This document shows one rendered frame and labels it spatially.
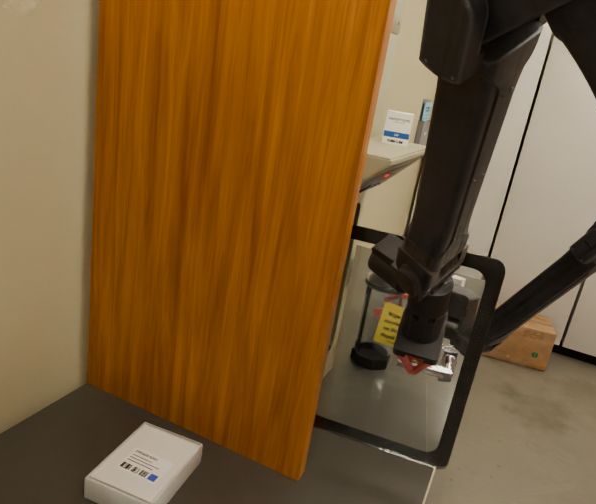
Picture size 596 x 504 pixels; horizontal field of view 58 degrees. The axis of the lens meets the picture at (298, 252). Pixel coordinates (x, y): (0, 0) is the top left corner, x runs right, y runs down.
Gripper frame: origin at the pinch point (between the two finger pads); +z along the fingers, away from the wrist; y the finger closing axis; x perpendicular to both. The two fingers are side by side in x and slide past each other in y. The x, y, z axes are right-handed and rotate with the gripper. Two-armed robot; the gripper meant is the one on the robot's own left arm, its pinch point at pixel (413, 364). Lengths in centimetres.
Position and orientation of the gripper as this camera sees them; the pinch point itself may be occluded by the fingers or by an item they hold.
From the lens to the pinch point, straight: 90.7
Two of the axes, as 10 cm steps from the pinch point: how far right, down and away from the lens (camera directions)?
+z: 0.1, 7.4, 6.8
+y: -3.6, 6.4, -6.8
